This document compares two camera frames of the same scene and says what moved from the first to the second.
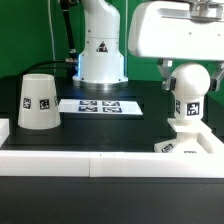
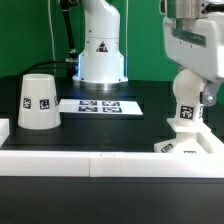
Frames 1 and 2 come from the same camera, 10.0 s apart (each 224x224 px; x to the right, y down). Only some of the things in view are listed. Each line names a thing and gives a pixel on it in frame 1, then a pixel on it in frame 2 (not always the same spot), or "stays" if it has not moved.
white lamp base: x=193 y=137 stays
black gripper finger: x=218 y=69 to x=208 y=97
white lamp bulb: x=189 y=82 stays
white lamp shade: x=39 y=106 stays
